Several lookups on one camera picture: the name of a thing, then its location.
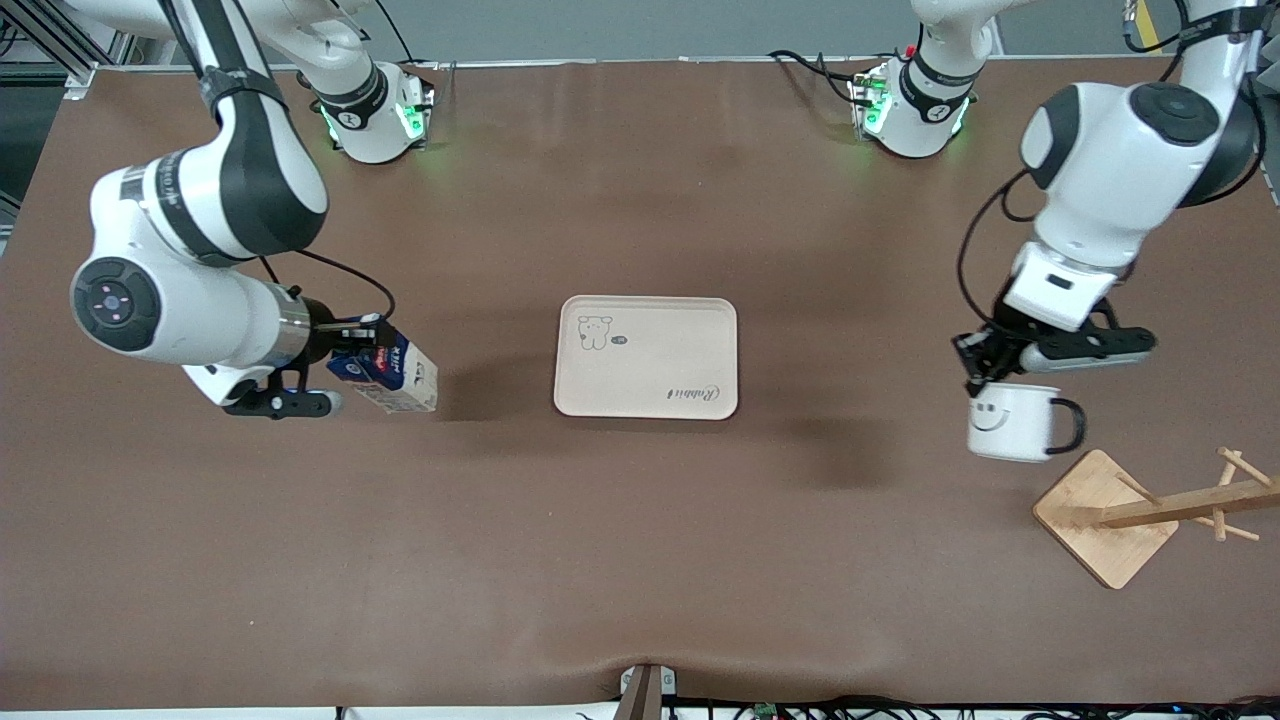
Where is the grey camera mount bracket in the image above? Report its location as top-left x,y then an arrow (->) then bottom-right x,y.
620,663 -> 678,720

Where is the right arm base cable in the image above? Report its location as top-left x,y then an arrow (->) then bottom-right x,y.
375,0 -> 419,69

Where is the wooden mug rack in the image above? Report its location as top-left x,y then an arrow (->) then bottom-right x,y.
1032,447 -> 1280,591

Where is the blue white milk carton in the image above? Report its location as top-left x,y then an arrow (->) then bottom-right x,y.
326,322 -> 440,415

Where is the cream rectangular tray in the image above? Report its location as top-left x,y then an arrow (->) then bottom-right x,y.
553,295 -> 740,421

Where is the white smiley face cup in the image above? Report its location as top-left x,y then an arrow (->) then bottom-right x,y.
966,383 -> 1088,464

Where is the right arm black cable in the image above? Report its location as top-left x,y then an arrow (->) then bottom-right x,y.
260,248 -> 396,321

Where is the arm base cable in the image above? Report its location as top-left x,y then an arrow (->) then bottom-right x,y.
768,48 -> 866,106
375,0 -> 419,69

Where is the aluminium frame post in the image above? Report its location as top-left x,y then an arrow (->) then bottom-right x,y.
0,0 -> 136,86

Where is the left arm base cable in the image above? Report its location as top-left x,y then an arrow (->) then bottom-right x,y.
768,48 -> 866,106

